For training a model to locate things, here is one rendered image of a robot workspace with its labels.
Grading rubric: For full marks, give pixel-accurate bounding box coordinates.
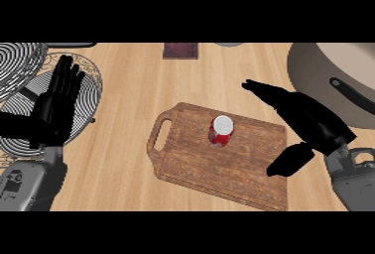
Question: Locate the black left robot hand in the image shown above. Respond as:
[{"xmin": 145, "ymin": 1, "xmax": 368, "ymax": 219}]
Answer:
[{"xmin": 0, "ymin": 55, "xmax": 86, "ymax": 150}]

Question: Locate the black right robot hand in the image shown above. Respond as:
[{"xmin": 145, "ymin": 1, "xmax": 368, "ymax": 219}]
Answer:
[{"xmin": 240, "ymin": 78, "xmax": 358, "ymax": 178}]

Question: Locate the red can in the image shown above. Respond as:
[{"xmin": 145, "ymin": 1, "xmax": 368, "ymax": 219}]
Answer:
[{"xmin": 206, "ymin": 114, "xmax": 236, "ymax": 149}]

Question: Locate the brown wooden cutting board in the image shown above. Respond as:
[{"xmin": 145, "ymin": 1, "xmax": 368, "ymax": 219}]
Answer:
[{"xmin": 144, "ymin": 101, "xmax": 289, "ymax": 212}]

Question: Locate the dark grey flat object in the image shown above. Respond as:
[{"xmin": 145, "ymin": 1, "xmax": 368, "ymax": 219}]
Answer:
[{"xmin": 47, "ymin": 43, "xmax": 97, "ymax": 50}]

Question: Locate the dark red flat box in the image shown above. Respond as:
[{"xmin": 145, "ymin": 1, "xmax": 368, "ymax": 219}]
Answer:
[{"xmin": 160, "ymin": 43, "xmax": 200, "ymax": 61}]

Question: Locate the tiered wire basket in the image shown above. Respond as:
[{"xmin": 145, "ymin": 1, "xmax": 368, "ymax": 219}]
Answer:
[{"xmin": 0, "ymin": 43, "xmax": 103, "ymax": 171}]

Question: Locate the grey pot with black handle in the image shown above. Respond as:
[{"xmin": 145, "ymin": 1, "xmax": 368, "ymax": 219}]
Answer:
[{"xmin": 284, "ymin": 43, "xmax": 375, "ymax": 130}]

